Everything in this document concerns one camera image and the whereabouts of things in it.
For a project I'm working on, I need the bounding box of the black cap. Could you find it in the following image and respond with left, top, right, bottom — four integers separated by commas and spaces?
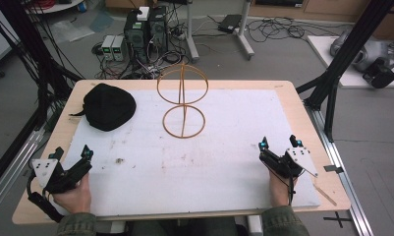
69, 83, 138, 133

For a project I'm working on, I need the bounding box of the tangle of black floor cables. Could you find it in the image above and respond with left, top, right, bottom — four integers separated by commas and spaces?
245, 16, 341, 44

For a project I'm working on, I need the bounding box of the black computer tower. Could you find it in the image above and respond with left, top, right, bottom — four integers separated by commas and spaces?
123, 9, 152, 65
147, 5, 170, 63

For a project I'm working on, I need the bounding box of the person's right hand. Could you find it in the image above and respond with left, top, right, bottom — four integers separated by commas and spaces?
268, 168, 299, 208

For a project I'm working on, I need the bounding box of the silver helmet-like device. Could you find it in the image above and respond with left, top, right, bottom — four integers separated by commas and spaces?
329, 29, 394, 74

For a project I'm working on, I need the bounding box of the black tape strip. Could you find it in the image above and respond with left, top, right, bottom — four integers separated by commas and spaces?
322, 164, 345, 174

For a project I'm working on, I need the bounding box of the white desk leg frame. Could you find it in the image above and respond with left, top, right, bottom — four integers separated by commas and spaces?
184, 0, 255, 64

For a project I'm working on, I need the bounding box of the black metal frame post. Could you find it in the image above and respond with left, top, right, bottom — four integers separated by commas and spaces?
0, 0, 84, 195
295, 0, 394, 143

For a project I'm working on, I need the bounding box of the black tape cross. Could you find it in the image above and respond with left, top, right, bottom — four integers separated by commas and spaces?
322, 210, 354, 229

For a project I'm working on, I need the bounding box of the aluminium rail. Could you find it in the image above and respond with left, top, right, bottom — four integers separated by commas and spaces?
304, 101, 375, 236
0, 126, 50, 220

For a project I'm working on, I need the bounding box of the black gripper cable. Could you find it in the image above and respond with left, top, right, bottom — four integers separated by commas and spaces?
269, 170, 307, 207
26, 173, 65, 224

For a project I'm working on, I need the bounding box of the white floor board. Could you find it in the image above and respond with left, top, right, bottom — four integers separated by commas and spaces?
306, 34, 394, 89

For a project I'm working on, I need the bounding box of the black device on board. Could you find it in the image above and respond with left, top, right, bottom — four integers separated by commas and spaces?
362, 57, 394, 89

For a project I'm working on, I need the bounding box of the white foam mat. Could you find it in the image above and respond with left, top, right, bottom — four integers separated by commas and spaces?
52, 88, 321, 217

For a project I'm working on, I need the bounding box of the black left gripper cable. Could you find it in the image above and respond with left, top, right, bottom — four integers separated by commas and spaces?
26, 173, 65, 224

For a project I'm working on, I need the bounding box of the thin wooden stick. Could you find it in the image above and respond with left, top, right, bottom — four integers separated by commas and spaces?
312, 184, 338, 207

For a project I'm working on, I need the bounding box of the black flat box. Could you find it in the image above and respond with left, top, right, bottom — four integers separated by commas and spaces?
217, 14, 244, 34

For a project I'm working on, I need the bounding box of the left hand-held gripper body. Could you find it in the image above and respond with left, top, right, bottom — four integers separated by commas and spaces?
30, 156, 93, 195

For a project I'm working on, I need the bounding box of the grey power supply unit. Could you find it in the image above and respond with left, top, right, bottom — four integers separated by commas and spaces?
111, 34, 127, 62
100, 34, 116, 61

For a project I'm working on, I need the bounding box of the person's left hand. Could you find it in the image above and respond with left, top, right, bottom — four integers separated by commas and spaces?
51, 172, 92, 215

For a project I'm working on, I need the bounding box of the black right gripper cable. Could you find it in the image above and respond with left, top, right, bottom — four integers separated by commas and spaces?
269, 170, 307, 207

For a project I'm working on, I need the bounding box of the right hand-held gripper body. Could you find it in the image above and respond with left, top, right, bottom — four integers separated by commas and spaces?
258, 147, 319, 180

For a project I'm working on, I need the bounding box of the wooden ring hat stand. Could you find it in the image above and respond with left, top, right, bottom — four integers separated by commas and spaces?
156, 61, 209, 140

